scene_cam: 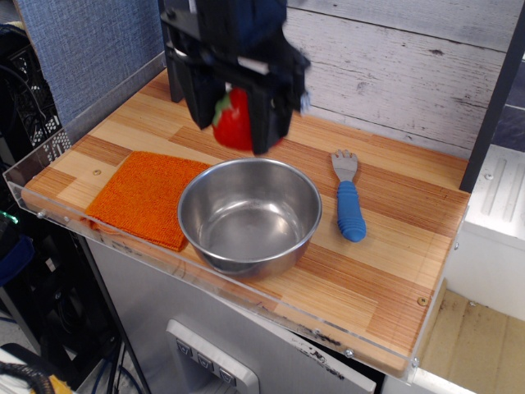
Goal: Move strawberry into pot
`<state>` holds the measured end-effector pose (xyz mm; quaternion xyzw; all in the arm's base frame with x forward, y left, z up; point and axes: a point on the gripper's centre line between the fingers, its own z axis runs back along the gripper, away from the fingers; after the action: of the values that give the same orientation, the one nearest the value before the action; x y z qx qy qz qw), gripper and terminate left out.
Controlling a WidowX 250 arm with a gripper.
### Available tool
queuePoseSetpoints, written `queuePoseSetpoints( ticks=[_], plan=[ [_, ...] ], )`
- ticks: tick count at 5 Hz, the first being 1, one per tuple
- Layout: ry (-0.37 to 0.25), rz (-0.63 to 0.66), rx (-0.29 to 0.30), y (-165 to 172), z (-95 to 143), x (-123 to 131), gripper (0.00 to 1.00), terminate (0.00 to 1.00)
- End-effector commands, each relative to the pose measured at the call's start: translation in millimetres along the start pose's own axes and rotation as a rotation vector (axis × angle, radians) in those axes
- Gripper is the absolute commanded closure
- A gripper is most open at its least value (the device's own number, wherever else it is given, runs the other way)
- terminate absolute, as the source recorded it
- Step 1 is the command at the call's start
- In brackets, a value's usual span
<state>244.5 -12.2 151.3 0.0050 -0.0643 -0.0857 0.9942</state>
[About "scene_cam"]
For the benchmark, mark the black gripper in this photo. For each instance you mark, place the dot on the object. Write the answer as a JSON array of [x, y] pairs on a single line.
[[240, 43]]

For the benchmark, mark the red toy strawberry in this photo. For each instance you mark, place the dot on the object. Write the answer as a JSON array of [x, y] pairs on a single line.
[[230, 124]]

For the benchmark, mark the stainless steel pot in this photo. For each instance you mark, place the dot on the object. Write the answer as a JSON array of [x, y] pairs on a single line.
[[250, 217]]

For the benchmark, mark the orange knitted cloth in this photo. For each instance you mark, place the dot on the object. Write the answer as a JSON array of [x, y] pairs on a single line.
[[142, 198]]

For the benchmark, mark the black perforated crate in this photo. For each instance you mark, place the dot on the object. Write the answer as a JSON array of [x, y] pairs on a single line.
[[29, 118]]

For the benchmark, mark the grey button panel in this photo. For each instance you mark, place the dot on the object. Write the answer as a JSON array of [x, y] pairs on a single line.
[[205, 368]]

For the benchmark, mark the clear acrylic table guard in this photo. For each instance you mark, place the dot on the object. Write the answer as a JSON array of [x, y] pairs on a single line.
[[367, 301]]

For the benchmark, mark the white ribbed box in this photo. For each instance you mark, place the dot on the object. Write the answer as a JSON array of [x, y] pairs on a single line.
[[496, 205]]

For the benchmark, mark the blue handled metal fork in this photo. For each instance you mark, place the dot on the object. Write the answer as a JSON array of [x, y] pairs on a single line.
[[349, 215]]

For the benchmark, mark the dark grey right post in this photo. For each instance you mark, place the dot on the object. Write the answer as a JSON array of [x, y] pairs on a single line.
[[503, 85]]

